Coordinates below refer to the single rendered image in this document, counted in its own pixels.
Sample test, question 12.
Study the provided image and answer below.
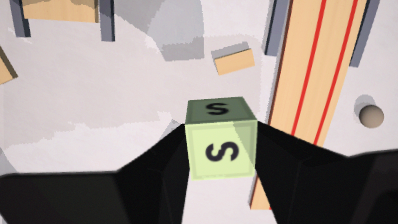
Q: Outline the tan rectangular block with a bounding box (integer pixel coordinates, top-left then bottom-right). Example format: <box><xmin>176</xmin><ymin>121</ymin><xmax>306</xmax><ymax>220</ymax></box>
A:
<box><xmin>214</xmin><ymin>48</ymin><xmax>255</xmax><ymax>76</ymax></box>

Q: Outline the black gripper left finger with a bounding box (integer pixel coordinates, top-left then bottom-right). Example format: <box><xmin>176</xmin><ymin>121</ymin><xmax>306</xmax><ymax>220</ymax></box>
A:
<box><xmin>0</xmin><ymin>123</ymin><xmax>190</xmax><ymax>224</ymax></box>

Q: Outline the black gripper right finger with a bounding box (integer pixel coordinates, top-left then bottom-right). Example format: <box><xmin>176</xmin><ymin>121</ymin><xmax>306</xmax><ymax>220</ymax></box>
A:
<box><xmin>255</xmin><ymin>121</ymin><xmax>398</xmax><ymax>224</ymax></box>

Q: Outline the tan flat block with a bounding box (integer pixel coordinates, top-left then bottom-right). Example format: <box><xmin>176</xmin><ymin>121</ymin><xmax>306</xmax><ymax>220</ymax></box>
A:
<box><xmin>0</xmin><ymin>46</ymin><xmax>18</xmax><ymax>84</ymax></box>

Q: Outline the pale green cube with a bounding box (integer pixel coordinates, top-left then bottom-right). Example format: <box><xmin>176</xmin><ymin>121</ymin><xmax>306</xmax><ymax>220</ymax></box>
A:
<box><xmin>185</xmin><ymin>96</ymin><xmax>257</xmax><ymax>181</ymax></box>

